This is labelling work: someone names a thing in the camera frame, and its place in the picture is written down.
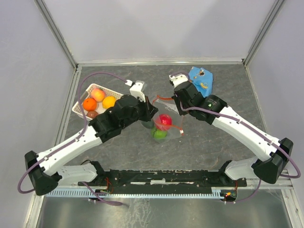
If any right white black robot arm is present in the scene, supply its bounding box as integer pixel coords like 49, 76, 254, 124
172, 80, 294, 186

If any dark green avocado toy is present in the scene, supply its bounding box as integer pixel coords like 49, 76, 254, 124
141, 121, 154, 129

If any red apple toy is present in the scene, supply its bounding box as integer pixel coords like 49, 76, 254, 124
155, 114, 172, 131

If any clear zip bag orange zipper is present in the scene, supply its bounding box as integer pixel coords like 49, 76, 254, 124
141, 95, 184, 143

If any peach toy fruit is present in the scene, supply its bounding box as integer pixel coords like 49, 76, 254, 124
91, 88, 106, 102

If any yellow lemon toy fruit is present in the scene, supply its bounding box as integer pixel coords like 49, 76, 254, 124
102, 96, 116, 109

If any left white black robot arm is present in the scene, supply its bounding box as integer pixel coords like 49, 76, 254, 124
24, 95, 158, 196

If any green watermelon toy ball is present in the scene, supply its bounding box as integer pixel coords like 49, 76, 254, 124
151, 127, 168, 140

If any brown kiwi toy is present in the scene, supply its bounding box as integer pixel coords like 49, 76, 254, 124
86, 111, 98, 119

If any blue patterned cloth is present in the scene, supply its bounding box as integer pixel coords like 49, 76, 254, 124
189, 67, 213, 97

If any light blue cable duct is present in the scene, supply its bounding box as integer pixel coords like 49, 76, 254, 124
46, 188, 224, 200

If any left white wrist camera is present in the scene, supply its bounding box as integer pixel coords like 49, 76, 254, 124
125, 80, 146, 102

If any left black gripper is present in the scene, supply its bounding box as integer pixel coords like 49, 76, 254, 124
121, 95, 159, 129

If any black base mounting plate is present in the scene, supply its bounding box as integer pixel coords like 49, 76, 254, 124
87, 170, 247, 193

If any white perforated plastic basket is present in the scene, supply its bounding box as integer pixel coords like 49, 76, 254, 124
72, 84, 122, 121

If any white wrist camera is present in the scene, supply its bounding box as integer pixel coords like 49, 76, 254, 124
169, 73, 189, 88
125, 80, 146, 102

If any orange toy fruit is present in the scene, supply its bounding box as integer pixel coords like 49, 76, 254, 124
82, 98, 97, 112

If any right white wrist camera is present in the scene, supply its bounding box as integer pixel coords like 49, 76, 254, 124
169, 73, 189, 88

